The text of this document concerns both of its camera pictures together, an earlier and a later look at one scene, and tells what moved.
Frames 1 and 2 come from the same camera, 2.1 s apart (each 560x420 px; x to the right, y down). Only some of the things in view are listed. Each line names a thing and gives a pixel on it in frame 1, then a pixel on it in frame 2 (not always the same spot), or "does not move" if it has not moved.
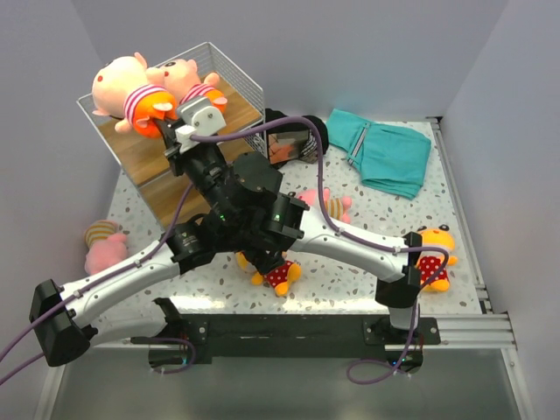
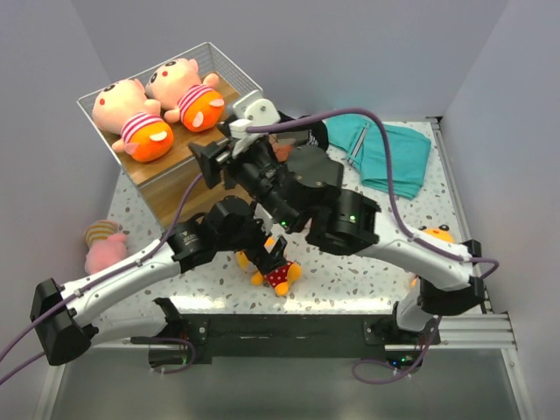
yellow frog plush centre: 279,277 does not move
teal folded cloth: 390,159 does not move
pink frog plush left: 107,246 does not move
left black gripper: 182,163 to 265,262
